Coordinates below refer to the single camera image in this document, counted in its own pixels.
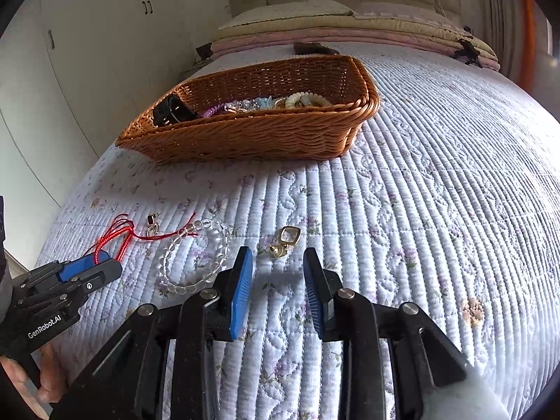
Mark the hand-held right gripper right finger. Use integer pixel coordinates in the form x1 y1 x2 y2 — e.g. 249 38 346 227
303 247 471 420

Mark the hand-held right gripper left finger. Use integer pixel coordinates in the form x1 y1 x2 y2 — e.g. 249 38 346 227
50 246 254 420

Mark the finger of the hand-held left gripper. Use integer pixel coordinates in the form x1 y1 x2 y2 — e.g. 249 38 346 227
17 250 111 292
20 259 124 316

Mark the red string bracelet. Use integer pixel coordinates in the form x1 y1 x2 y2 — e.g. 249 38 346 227
97 213 200 263

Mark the brown wicker basket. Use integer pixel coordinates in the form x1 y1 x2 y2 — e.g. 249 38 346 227
116 55 380 166

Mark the black wristwatch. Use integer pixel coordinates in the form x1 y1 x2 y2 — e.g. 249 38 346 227
152 94 198 128

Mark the purple spiral hair tie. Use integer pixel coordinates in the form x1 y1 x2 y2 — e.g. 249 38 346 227
200 103 232 119

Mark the crystal charm jewelry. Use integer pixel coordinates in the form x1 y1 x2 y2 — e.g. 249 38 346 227
223 96 263 113

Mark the cream spiral hair tie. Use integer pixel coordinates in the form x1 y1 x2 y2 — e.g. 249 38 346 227
284 92 333 108

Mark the person's left hand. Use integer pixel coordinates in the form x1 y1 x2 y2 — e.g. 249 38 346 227
0 343 67 407

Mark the quilted floral bedspread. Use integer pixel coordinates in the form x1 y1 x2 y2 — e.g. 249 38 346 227
35 41 560 420

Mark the white wardrobe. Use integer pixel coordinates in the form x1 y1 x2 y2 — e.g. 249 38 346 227
0 0 228 232

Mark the stack of folded quilts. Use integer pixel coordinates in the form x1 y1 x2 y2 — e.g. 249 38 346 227
210 11 502 71

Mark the cream pillow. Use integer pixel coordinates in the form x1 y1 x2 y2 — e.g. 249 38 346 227
219 2 355 31

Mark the small dark toy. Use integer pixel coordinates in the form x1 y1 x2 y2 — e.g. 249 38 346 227
455 26 483 69

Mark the pink pillow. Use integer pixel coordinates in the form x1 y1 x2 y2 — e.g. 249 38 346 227
350 2 460 25

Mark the grey curtain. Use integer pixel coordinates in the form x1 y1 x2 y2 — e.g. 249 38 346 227
481 0 552 88

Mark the orange curtain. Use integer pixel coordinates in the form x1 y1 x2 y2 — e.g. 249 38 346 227
522 0 538 89

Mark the clear bead bracelet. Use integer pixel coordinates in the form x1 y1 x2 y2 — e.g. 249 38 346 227
158 218 233 295

